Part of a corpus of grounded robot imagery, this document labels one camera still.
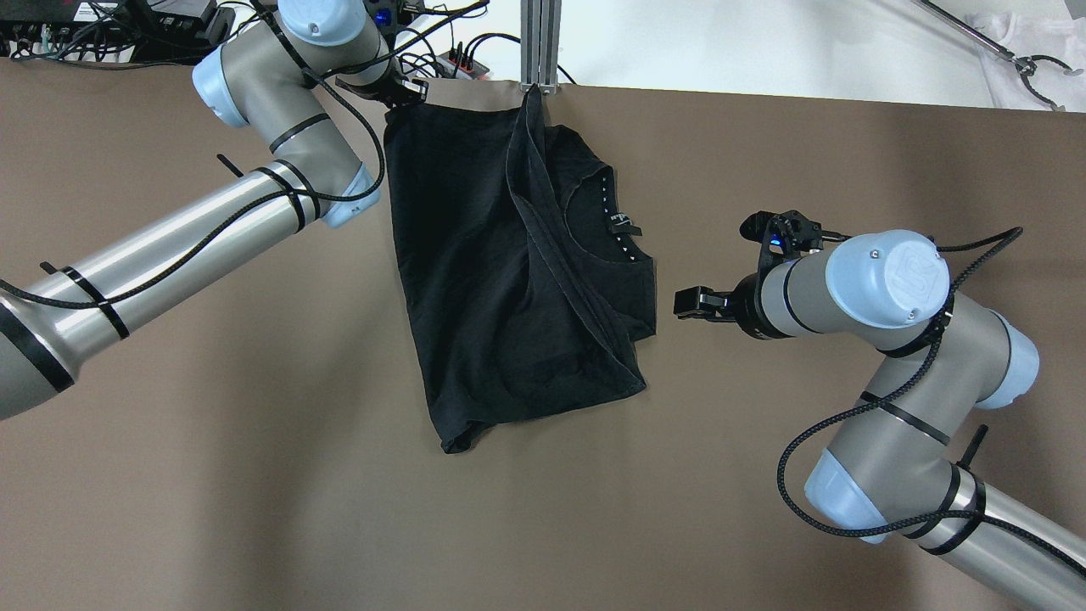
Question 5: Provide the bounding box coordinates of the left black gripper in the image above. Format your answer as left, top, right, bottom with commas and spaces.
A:
336, 71, 429, 107

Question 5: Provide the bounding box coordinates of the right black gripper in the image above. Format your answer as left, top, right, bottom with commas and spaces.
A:
674, 276, 769, 340

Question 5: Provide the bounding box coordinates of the black printed t-shirt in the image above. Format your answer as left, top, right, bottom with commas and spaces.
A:
383, 90, 657, 455

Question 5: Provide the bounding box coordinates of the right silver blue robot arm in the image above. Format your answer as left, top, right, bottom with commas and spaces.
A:
674, 226, 1083, 610

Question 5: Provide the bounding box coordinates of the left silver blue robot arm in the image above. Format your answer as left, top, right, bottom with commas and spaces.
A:
1, 1, 426, 420

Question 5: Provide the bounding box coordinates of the grey orange USB hub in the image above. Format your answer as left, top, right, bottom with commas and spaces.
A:
435, 48, 491, 81

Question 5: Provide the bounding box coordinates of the black electronics box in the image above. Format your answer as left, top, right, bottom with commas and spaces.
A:
1, 1, 237, 65

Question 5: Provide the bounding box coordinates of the brown table mat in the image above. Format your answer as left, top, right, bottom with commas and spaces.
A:
1, 87, 1083, 610

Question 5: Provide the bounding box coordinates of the metal reacher grabber tool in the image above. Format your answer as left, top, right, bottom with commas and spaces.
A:
912, 1, 1083, 112

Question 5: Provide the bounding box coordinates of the white cloth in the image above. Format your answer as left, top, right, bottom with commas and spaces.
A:
971, 13, 1086, 111

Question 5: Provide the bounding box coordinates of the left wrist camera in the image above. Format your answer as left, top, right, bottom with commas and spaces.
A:
363, 0, 428, 31

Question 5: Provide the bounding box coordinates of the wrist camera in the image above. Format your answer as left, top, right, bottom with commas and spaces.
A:
738, 211, 853, 260
363, 0, 428, 31

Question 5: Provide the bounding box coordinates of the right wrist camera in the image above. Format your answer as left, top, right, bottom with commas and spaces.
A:
738, 211, 853, 260

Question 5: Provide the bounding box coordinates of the aluminium frame post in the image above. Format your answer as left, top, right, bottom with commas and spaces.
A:
519, 0, 563, 94

